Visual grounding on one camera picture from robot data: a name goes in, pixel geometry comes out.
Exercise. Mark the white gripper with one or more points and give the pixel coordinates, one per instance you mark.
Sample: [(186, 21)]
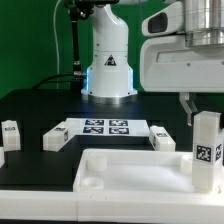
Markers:
[(184, 51)]

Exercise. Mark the white desk tabletop tray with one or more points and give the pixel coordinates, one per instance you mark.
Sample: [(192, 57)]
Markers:
[(132, 170)]

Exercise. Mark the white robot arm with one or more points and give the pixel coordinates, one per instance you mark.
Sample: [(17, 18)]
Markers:
[(109, 77)]

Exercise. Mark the white marker sheet with tags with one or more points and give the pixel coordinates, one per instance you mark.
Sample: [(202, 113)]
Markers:
[(109, 127)]

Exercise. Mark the white front fence bar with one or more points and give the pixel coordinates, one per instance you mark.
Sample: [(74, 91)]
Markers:
[(148, 207)]

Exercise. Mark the white left fence piece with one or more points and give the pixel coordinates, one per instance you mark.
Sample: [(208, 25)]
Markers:
[(2, 159)]

